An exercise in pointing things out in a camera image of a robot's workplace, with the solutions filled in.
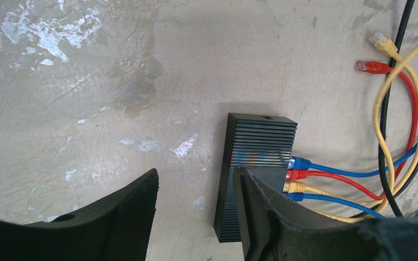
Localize blue ethernet cable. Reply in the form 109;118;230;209
288;122;418;178
287;192;418;219

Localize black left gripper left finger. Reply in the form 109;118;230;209
0;169;159;260

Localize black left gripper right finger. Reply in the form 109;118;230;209
233;167;418;260

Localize black network switch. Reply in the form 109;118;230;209
213;113;298;243

